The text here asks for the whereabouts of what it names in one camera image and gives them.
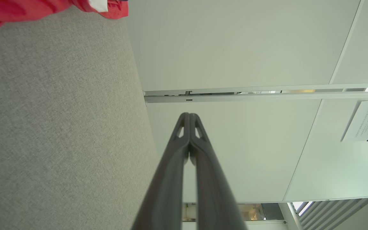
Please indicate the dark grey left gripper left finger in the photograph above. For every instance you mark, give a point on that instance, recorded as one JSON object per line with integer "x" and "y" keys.
{"x": 168, "y": 191}

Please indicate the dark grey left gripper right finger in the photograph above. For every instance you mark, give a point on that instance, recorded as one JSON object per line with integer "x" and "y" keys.
{"x": 212, "y": 191}

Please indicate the red Bulls basketball jersey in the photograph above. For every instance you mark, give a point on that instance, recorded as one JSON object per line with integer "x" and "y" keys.
{"x": 18, "y": 11}

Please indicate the grey window blinds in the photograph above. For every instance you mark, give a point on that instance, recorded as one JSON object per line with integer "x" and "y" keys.
{"x": 331, "y": 209}

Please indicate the white paper notice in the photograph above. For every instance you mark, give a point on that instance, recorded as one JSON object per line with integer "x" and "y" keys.
{"x": 366, "y": 121}

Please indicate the grey metal partition post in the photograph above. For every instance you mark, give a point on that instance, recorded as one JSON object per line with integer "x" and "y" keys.
{"x": 267, "y": 97}

